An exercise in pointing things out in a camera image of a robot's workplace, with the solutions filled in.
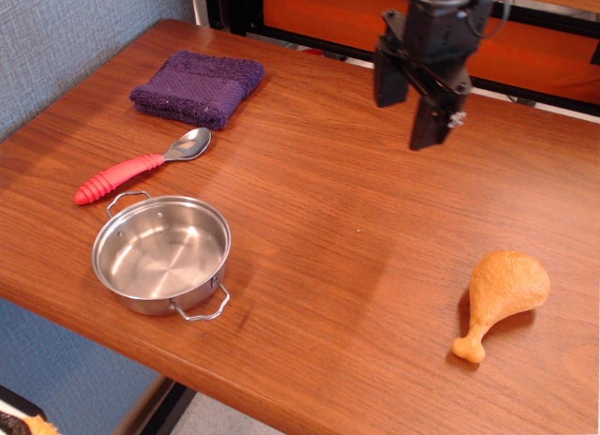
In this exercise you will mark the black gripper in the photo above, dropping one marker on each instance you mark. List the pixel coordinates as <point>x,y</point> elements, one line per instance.
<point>428,47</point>

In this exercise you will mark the red handled metal spoon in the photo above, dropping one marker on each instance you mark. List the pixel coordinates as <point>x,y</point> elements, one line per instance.
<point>189,146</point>

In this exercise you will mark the orange toy chicken leg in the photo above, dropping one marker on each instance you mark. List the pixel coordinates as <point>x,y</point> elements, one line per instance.
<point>504,283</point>

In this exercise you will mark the orange back panel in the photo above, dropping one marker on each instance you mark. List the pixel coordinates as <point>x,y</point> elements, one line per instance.
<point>543,59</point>

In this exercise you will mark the purple folded towel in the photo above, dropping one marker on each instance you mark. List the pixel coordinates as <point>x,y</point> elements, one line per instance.
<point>198,89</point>

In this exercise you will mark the small steel pot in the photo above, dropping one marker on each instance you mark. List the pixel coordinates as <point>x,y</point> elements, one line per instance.
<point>165,255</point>

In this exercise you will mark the orange object bottom left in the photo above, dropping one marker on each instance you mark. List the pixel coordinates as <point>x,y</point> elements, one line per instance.
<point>38,426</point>

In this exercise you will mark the black metal frame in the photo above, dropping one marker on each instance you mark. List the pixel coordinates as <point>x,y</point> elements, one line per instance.
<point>244,17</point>

